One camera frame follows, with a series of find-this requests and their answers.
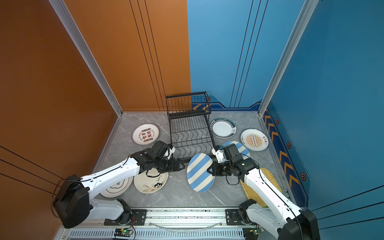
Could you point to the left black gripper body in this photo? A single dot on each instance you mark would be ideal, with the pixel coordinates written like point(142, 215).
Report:
point(169, 165)

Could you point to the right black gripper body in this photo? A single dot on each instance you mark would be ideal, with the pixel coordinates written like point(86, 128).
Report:
point(222, 168)

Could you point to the blue white striped plate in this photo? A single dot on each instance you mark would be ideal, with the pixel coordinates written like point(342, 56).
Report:
point(198, 177)

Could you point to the cream plate floral drawing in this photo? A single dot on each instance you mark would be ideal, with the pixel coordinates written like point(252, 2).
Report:
point(150, 181)

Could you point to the black wire dish rack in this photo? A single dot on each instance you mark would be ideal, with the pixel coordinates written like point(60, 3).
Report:
point(190, 132)

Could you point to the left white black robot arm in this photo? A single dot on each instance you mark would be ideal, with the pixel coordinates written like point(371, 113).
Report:
point(75, 201)

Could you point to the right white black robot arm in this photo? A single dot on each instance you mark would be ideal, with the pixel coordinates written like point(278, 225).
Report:
point(283, 219)

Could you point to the yellow woven bamboo tray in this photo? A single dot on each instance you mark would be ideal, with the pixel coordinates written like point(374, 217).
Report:
point(251, 194)

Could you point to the white plate green red rim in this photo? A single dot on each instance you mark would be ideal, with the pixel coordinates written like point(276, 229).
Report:
point(223, 128)

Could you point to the white plate red characters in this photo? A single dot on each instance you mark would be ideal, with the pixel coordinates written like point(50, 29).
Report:
point(145, 134)

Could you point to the white plate orange sunburst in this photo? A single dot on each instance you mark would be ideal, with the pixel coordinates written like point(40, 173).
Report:
point(254, 140)

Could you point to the right green circuit board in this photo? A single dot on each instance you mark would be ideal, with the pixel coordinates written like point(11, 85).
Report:
point(256, 231)

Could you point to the green circuit board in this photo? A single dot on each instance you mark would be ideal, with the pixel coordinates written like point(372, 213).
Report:
point(256, 231)
point(124, 234)

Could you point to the left green circuit board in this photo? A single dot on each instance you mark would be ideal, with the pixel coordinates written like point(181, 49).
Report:
point(124, 234)

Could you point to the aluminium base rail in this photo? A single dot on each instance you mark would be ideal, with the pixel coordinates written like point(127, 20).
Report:
point(172, 224)

